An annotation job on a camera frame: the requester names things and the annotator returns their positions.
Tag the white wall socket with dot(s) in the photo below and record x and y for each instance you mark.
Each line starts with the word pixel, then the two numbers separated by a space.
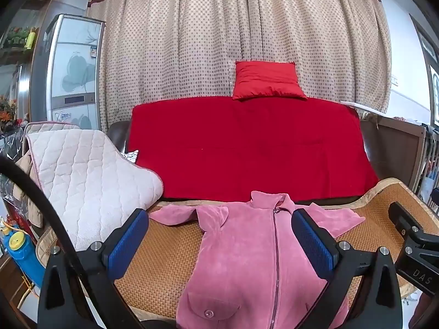
pixel 396 81

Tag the beige dotted curtain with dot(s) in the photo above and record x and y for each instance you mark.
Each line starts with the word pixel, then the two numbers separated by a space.
pixel 178 41

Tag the woven rattan mat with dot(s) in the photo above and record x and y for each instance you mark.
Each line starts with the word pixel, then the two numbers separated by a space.
pixel 164 264

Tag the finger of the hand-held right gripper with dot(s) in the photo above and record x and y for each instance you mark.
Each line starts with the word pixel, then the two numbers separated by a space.
pixel 399 214
pixel 436 198

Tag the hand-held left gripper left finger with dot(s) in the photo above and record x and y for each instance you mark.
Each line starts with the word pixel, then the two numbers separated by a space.
pixel 127 243

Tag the beige quilted seat pad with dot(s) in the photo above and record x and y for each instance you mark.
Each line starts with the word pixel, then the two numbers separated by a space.
pixel 85 178
pixel 48 126

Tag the wooden shelf cabinet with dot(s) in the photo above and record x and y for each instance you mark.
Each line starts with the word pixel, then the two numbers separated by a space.
pixel 37 3

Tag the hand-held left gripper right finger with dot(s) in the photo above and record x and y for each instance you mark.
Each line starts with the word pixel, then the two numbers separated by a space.
pixel 312 243

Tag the silver flower print refrigerator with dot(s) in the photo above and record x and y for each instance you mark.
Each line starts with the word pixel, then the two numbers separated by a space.
pixel 73 75

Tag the orange artificial flowers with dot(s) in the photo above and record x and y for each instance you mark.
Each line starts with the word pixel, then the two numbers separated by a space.
pixel 7 113

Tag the small patterned cushion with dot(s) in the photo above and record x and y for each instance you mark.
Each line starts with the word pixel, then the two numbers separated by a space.
pixel 132 156

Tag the red blanket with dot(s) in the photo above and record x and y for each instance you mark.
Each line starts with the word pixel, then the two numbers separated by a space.
pixel 240 144

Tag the yellow bottle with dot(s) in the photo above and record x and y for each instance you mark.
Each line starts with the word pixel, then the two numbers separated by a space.
pixel 30 38

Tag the red pillow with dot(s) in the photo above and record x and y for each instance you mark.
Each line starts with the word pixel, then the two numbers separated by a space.
pixel 267 80

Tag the green plant ornament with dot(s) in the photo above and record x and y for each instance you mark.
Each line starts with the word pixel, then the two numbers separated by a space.
pixel 15 36

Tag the blue yellow toy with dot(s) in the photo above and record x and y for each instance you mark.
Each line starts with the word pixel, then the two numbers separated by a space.
pixel 24 260

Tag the brown wooden headboard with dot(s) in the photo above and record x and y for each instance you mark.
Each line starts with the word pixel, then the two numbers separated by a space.
pixel 394 150

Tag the tan cloth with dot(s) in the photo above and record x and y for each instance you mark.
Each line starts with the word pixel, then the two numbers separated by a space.
pixel 29 212

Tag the white board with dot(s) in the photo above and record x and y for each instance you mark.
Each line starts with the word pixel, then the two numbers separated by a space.
pixel 360 106

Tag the clear plastic wrap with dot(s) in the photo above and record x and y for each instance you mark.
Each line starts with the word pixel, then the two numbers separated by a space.
pixel 10 147

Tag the dark framed picture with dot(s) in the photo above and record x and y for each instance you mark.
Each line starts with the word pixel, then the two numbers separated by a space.
pixel 435 96
pixel 427 46

